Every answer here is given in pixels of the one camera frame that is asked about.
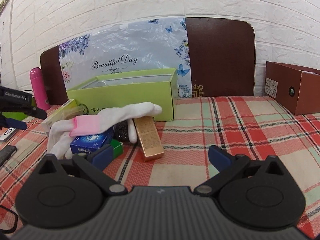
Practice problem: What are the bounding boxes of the white pink sock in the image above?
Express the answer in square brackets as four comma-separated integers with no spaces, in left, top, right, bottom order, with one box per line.
[47,119,74,159]
[69,102,162,137]

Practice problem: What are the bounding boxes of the green tray box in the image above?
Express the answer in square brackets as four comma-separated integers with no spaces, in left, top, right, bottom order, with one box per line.
[1,96,36,121]

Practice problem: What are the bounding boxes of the blue small box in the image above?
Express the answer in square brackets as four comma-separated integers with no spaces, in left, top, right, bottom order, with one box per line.
[70,127,114,154]

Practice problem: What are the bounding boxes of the green small box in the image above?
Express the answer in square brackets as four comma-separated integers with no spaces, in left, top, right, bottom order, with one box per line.
[110,139,124,159]

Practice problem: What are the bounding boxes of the pink thermos bottle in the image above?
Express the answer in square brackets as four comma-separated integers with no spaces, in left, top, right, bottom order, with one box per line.
[29,67,50,111]

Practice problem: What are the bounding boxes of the white remote device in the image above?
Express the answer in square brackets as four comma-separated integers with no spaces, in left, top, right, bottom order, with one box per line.
[0,128,18,143]

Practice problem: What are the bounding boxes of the black white patterned pouch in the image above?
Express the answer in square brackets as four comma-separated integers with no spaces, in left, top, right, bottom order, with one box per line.
[113,120,129,142]

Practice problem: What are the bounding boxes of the plaid red bedsheet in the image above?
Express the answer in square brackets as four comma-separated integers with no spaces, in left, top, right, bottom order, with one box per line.
[0,95,320,240]

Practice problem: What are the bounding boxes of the black phone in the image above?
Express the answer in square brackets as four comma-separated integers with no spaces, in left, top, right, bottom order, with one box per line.
[0,145,17,167]

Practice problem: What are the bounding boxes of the cream long box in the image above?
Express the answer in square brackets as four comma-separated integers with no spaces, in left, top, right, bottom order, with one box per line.
[41,99,85,135]

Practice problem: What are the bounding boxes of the gold rectangular box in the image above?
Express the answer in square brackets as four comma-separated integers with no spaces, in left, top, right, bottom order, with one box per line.
[134,116,164,161]

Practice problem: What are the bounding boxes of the lime green open box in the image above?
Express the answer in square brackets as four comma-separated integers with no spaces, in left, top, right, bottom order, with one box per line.
[67,68,178,121]

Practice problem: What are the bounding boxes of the brown cardboard shoe box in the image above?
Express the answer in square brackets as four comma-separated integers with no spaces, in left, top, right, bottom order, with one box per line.
[265,61,320,115]

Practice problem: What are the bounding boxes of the dark brown wooden headboard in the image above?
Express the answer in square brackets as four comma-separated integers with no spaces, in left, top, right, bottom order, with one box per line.
[40,17,255,104]

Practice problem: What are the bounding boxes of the floral Beautiful Day pillow bag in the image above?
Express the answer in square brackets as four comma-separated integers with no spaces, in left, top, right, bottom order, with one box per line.
[58,16,192,98]

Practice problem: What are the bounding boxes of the black cable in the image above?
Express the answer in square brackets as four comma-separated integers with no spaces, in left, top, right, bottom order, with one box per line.
[0,204,19,233]

